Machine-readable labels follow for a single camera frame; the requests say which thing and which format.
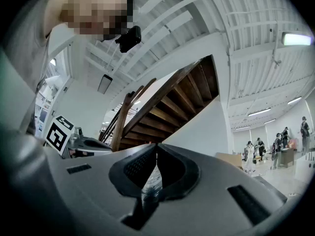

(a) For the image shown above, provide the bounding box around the black head camera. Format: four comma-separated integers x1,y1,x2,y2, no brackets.
115,25,142,54

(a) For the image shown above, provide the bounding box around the lit box ceiling lamp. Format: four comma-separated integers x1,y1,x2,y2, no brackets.
282,32,313,46

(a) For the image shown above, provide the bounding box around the person's grey shirt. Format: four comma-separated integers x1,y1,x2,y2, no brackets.
0,0,64,139

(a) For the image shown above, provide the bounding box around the dark wooden staircase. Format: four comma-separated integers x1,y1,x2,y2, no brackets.
98,55,220,152

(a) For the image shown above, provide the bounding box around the person's head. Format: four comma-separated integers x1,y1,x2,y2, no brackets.
45,0,135,43

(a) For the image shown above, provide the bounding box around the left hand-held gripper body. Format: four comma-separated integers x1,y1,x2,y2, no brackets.
45,114,94,160

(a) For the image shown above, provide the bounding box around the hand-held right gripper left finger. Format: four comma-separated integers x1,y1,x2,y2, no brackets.
36,143,158,236

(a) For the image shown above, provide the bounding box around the black ceiling lamp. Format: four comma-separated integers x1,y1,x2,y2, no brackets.
97,74,113,95

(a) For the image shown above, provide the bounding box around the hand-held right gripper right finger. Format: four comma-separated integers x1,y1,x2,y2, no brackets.
137,143,284,236

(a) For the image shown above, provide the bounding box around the white board with holes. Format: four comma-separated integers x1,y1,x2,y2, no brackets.
295,151,315,179

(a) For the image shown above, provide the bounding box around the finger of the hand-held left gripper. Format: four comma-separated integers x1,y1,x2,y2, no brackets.
83,137,113,155

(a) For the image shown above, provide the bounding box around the brown wooden desk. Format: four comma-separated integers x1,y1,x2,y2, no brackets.
280,147,295,168

